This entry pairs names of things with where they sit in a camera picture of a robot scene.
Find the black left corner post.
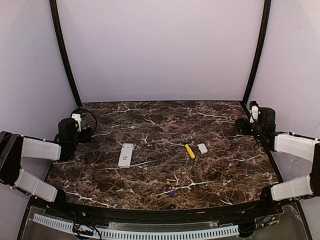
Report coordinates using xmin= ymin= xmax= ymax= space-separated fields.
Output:
xmin=49 ymin=0 xmax=82 ymax=107

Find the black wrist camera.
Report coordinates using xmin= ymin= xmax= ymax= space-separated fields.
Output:
xmin=249 ymin=100 xmax=260 ymax=123
xmin=71 ymin=113 xmax=82 ymax=132

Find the yellow handled screwdriver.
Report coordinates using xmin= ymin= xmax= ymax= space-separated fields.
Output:
xmin=184 ymin=144 xmax=196 ymax=159

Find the black right corner post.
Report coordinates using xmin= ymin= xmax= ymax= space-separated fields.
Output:
xmin=242 ymin=0 xmax=272 ymax=105

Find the white remote control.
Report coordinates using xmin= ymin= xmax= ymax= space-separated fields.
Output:
xmin=118 ymin=143 xmax=134 ymax=168

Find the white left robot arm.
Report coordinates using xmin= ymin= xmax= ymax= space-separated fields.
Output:
xmin=0 ymin=114 xmax=94 ymax=205

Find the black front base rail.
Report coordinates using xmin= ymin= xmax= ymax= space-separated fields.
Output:
xmin=44 ymin=199 xmax=283 ymax=227

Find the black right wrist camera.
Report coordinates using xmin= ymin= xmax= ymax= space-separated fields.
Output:
xmin=249 ymin=100 xmax=260 ymax=123

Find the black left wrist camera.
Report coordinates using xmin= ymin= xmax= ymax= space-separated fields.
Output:
xmin=71 ymin=113 xmax=82 ymax=132

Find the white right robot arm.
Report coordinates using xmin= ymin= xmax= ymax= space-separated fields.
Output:
xmin=235 ymin=101 xmax=320 ymax=213

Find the white slotted cable duct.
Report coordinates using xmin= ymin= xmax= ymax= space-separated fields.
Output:
xmin=32 ymin=213 xmax=240 ymax=240

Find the purple AAA battery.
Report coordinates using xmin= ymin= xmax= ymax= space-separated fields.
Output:
xmin=169 ymin=189 xmax=178 ymax=198

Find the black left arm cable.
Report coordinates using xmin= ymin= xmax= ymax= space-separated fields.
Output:
xmin=79 ymin=108 xmax=98 ymax=138

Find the white battery compartment cover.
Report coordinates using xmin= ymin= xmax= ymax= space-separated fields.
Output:
xmin=197 ymin=143 xmax=208 ymax=154

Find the black corner post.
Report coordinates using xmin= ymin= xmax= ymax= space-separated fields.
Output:
xmin=242 ymin=0 xmax=272 ymax=105
xmin=49 ymin=0 xmax=82 ymax=107

